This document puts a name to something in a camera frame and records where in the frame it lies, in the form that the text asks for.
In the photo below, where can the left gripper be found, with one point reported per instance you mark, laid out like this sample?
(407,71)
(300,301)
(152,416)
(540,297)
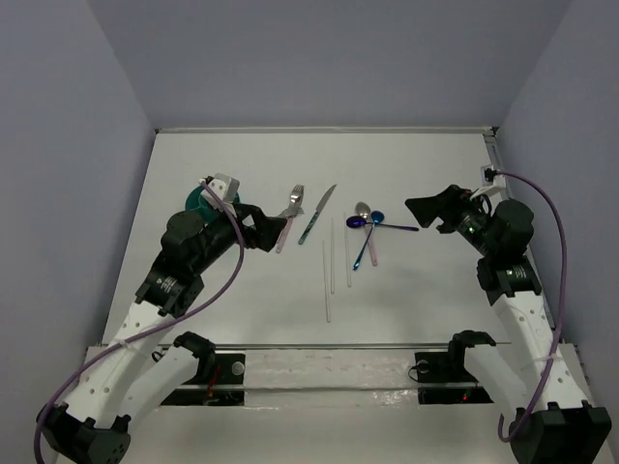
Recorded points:
(248,223)

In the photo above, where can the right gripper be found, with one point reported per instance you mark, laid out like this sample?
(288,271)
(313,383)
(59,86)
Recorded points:
(447,206)

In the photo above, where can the pink handled fork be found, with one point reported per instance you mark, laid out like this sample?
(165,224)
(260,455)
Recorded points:
(291,212)
(296,198)

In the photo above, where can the teal handled knife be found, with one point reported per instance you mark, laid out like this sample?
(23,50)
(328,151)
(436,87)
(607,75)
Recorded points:
(318,210)

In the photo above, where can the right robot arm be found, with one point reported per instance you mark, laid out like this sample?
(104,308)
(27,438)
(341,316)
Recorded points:
(545,415)

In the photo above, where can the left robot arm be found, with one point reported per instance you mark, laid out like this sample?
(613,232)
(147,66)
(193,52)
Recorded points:
(93,416)

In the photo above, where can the blue metallic spoon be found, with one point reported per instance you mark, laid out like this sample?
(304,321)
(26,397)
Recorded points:
(375,216)

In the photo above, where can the purple metallic spoon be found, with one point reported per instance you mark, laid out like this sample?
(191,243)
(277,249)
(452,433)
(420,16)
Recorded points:
(359,222)

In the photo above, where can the teal divided utensil holder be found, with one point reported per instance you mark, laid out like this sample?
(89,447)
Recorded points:
(198,201)

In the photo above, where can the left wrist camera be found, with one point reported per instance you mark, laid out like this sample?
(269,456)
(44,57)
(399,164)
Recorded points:
(224,187)

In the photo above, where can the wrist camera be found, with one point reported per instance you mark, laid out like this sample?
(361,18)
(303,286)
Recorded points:
(224,187)
(492,183)

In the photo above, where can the silver spoon pink handle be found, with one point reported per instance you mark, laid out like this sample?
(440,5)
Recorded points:
(364,211)

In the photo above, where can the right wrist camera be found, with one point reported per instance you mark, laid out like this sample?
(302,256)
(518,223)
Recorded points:
(492,183)

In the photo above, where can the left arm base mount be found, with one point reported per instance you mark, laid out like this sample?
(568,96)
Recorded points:
(218,379)

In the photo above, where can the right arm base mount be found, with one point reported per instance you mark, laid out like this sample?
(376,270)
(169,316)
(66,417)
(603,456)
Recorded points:
(441,376)

